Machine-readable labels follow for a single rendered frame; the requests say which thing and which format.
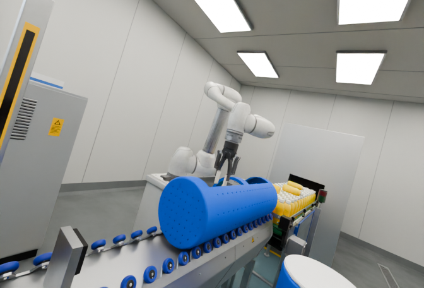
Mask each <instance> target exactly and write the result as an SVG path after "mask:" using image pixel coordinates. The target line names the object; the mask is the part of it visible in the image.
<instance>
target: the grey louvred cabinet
mask: <svg viewBox="0 0 424 288"><path fill-rule="evenodd" d="M87 102H88V98H86V97H83V96H80V95H76V94H73V93H70V92H66V91H64V90H60V89H57V88H53V87H49V86H47V85H43V84H40V83H36V82H34V81H30V80H29V82H28V85H27V88H26V91H25V94H24V97H23V100H22V103H21V106H20V110H19V112H18V115H17V118H16V122H15V125H14V128H13V131H12V134H11V137H10V139H9V143H8V146H7V149H6V152H5V154H4V158H3V161H2V164H1V167H0V265H2V264H4V263H8V262H11V261H21V260H26V259H28V258H32V257H35V256H36V254H37V251H38V249H39V248H41V247H42V243H43V241H44V237H45V233H46V231H47V228H48V225H49V221H50V218H51V215H52V212H53V209H54V205H55V203H56V200H57V196H58V193H59V190H60V187H61V184H62V180H63V177H64V174H65V171H66V168H67V166H68V162H69V158H70V156H71V152H72V149H73V146H74V143H75V140H76V136H77V134H78V130H79V128H80V124H81V120H82V118H83V114H84V112H85V109H86V105H87Z"/></svg>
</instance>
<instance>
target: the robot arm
mask: <svg viewBox="0 0 424 288"><path fill-rule="evenodd" d="M204 92H205V94H206V96H207V97H209V98H210V99H211V100H214V101H215V102H217V111H216V114H215V117H214V119H213V122H212V125H211V127H210V130H209V133H208V136H207V139H206V141H205V144H204V146H203V149H202V150H200V151H199V152H198V153H197V154H196V155H193V151H192V150H191V149H190V148H187V147H179V148H178V149H176V151H175V152H174V154H173V155H172V158H171V161H170V164H169V167H168V172H167V174H164V175H160V177H162V178H163V180H164V181H169V182H170V181H171V180H173V179H174V178H176V177H180V176H186V175H187V174H193V175H197V176H212V175H213V174H215V176H216V177H215V181H214V183H215V184H218V181H219V178H220V174H221V170H220V169H221V168H222V166H223V164H224V162H225V160H226V159H228V170H227V174H225V178H224V181H223V185H222V186H226V185H227V182H228V181H229V180H230V176H231V175H235V171H236V169H237V165H238V162H239V160H240V157H239V156H238V155H237V150H238V147H239V144H238V143H241V141H242V137H243V135H244V133H248V134H250V135H252V136H255V137H258V138H264V139H266V138H270V137H272V136H273V135H274V132H275V127H274V125H273V123H271V122H270V121H268V120H267V119H265V118H263V117H261V116H259V115H257V114H254V115H252V114H251V110H250V105H248V104H245V103H242V102H241V101H242V98H241V96H240V94H239V93H238V92H237V91H235V90H234V89H232V88H229V87H226V86H223V85H220V84H217V83H213V82H212V81H210V82H207V83H206V84H205V86H204ZM229 112H231V113H230V116H229V118H228V127H227V132H226V135H225V139H226V140H225V143H224V146H223V150H218V151H217V157H215V154H214V152H215V149H216V146H217V144H218V140H219V139H220V135H221V132H222V130H223V127H224V125H225V122H226V120H227V117H228V114H229ZM222 153H223V156H222V158H221V155H222ZM234 157H235V160H234V163H233V166H232V162H233V158H234ZM215 158H216V160H215ZM220 159H221V160H220Z"/></svg>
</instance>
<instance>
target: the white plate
mask: <svg viewBox="0 0 424 288"><path fill-rule="evenodd" d="M284 265H285V268H286V271H287V272H288V274H289V276H290V277H291V278H292V279H293V281H294V282H295V283H296V284H297V285H298V286H299V287H300V288H356V287H355V286H354V285H353V284H352V283H351V282H350V281H348V280H347V279H346V278H344V277H343V276H342V275H340V274H339V273H338V272H336V271H334V270H333V269H332V268H329V267H328V266H326V265H324V264H322V263H320V262H318V261H316V260H313V259H311V258H308V257H306V256H302V255H289V256H287V257H286V258H285V260H284Z"/></svg>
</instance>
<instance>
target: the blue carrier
mask: <svg viewBox="0 0 424 288"><path fill-rule="evenodd" d="M224 178H225V177H223V178H221V179H219V181H218V184H214V185H213V187H209V186H208V185H207V184H206V183H205V182H204V181H203V180H201V179H200V178H198V177H193V176H180V177H176V178H174V179H173V180H171V181H170V182H169V183H168V184H167V185H166V186H165V188H164V190H163V191H162V194H161V197H160V201H159V205H158V218H159V223H160V227H161V230H162V232H163V235H164V236H165V238H166V239H167V241H168V242H169V243H170V244H171V245H172V246H174V247H176V248H179V249H191V248H193V247H195V246H198V245H200V244H202V243H205V242H207V241H209V240H211V239H214V238H216V237H218V236H220V235H223V234H225V233H227V232H230V231H232V230H234V229H236V228H239V227H241V226H243V225H245V224H248V223H250V222H252V221H254V220H257V219H260V218H261V217H263V216H266V215H268V214H270V213H271V212H272V211H273V210H274V209H275V208H276V205H277V202H278V195H277V192H276V189H275V187H274V186H273V184H272V183H271V182H270V181H268V180H267V179H265V178H263V177H250V178H248V179H246V180H243V179H241V178H239V177H230V180H234V181H236V182H238V183H239V184H241V185H235V186H221V185H222V184H223V181H224Z"/></svg>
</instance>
